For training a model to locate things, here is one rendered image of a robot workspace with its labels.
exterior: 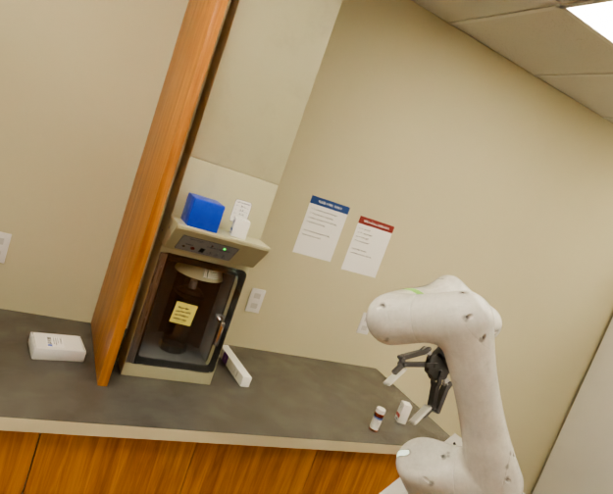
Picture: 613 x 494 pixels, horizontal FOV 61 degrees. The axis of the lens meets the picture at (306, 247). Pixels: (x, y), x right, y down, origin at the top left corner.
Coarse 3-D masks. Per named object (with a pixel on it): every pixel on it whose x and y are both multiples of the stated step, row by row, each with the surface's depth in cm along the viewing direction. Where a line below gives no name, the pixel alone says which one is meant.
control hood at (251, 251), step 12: (168, 228) 165; (180, 228) 157; (192, 228) 158; (168, 240) 162; (216, 240) 163; (228, 240) 164; (240, 240) 166; (252, 240) 173; (192, 252) 169; (240, 252) 170; (252, 252) 171; (264, 252) 171; (240, 264) 177; (252, 264) 177
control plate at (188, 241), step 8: (184, 240) 162; (192, 240) 163; (200, 240) 163; (184, 248) 166; (200, 248) 167; (208, 248) 167; (216, 248) 167; (232, 248) 168; (216, 256) 172; (232, 256) 172
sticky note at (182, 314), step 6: (180, 306) 174; (186, 306) 175; (192, 306) 176; (174, 312) 174; (180, 312) 175; (186, 312) 176; (192, 312) 177; (174, 318) 174; (180, 318) 176; (186, 318) 176; (192, 318) 177; (186, 324) 177
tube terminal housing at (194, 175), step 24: (192, 168) 164; (216, 168) 167; (192, 192) 167; (216, 192) 170; (240, 192) 173; (264, 192) 177; (168, 216) 169; (264, 216) 179; (144, 288) 173; (120, 360) 179
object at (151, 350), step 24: (168, 264) 169; (192, 264) 172; (216, 264) 176; (168, 288) 171; (192, 288) 174; (216, 288) 178; (240, 288) 182; (168, 312) 173; (216, 312) 180; (144, 336) 172; (168, 336) 176; (192, 336) 179; (144, 360) 174; (168, 360) 178; (192, 360) 182; (216, 360) 185
